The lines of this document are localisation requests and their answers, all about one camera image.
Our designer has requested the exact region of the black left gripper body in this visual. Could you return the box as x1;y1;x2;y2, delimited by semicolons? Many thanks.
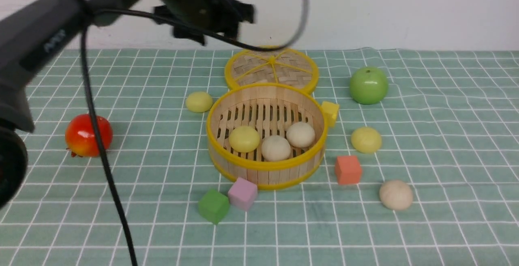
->
153;0;255;46

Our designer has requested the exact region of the yellow bun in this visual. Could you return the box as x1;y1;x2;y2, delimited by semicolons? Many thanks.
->
229;126;261;153
350;126;382;154
185;91;213;113

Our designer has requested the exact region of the white bun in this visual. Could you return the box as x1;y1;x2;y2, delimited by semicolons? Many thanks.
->
379;180;414;211
286;122;316;148
261;135;292;161

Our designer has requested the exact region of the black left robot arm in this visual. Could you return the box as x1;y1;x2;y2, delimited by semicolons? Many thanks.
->
0;0;255;206

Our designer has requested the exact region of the woven bamboo steamer lid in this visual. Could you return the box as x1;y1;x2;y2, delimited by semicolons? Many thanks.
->
224;49;320;94

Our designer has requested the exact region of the bamboo steamer tray yellow rim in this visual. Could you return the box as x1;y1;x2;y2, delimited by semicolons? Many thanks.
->
206;83;329;190

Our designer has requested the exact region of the green checkered tablecloth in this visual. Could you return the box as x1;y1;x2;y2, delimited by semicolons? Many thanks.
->
0;47;519;266

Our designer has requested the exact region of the yellow cube block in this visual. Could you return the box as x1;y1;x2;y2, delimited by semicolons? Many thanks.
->
321;101;340;127

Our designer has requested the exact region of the green apple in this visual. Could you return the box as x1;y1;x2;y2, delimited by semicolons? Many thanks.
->
349;66;389;105

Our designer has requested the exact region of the pink cube block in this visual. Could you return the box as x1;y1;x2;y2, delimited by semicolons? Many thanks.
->
227;177;258;211

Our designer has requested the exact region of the green cube block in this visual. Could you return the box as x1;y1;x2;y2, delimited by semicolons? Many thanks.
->
198;189;230;225

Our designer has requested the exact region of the orange cube block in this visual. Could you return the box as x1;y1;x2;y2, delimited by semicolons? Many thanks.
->
335;155;362;185

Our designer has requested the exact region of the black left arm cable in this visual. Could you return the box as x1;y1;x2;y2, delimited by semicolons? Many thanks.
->
51;0;309;266

